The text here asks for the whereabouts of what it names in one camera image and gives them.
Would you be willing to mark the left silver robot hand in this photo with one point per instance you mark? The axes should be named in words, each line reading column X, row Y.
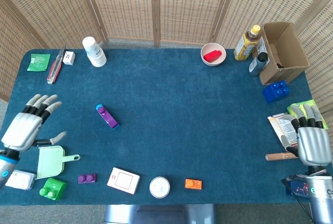
column 22, row 130

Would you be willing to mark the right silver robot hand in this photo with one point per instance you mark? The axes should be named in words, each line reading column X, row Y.
column 313, row 146

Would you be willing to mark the long purple toy brick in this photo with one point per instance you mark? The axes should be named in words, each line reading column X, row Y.
column 108, row 116

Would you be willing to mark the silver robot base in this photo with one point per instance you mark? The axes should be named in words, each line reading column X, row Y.
column 158, row 214

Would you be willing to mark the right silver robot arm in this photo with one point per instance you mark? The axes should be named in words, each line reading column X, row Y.
column 321, row 198

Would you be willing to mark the blue toy brick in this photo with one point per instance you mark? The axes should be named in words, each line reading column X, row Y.
column 275, row 92

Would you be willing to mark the green toy brick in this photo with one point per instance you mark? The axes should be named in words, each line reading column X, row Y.
column 56, row 187

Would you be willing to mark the cyan toy brick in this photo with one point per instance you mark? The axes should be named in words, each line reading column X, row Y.
column 98, row 108

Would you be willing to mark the small purple toy brick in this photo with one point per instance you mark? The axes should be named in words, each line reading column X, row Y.
column 87, row 179

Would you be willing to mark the orange toy brick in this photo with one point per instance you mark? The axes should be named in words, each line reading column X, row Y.
column 193, row 184

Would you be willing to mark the red block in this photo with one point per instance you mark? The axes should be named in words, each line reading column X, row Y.
column 212, row 56

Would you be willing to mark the printed snack carton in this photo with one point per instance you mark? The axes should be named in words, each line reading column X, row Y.
column 282, row 127

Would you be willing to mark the wooden stick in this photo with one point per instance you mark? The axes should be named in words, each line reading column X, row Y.
column 277, row 156

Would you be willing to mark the green tissue pack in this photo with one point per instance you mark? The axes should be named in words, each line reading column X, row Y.
column 310, row 102

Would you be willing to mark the mint green dustpan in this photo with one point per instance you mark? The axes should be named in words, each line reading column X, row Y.
column 50, row 162

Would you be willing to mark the dark blue packet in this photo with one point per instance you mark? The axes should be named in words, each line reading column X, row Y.
column 296, row 188

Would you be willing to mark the white tissue pack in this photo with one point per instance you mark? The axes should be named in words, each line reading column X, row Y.
column 22, row 181

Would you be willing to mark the red utility knife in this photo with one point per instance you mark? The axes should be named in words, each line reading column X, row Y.
column 55, row 69

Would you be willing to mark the green foil packet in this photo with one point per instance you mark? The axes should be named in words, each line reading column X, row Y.
column 38, row 62

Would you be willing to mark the small white box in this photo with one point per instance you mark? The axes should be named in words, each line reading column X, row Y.
column 69, row 58

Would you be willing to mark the brown cardboard box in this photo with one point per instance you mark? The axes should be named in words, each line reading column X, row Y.
column 288, row 52

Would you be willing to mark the dark grey bottle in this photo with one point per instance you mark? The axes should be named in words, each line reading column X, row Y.
column 256, row 66

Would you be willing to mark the white paper cup stack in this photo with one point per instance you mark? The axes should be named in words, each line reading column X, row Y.
column 95, row 53

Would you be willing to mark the white box with red print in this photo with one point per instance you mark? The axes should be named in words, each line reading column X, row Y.
column 123, row 181

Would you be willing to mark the yellow tea bottle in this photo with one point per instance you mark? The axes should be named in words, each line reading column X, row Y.
column 244, row 48

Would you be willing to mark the beige bowl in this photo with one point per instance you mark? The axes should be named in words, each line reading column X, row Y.
column 208, row 48

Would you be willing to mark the white round jar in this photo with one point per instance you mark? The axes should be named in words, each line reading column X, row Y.
column 159, row 187

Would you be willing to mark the blue felt table cover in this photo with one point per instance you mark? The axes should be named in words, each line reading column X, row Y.
column 169, row 91

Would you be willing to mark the bamboo folding screen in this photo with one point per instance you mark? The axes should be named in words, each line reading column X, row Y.
column 130, row 5

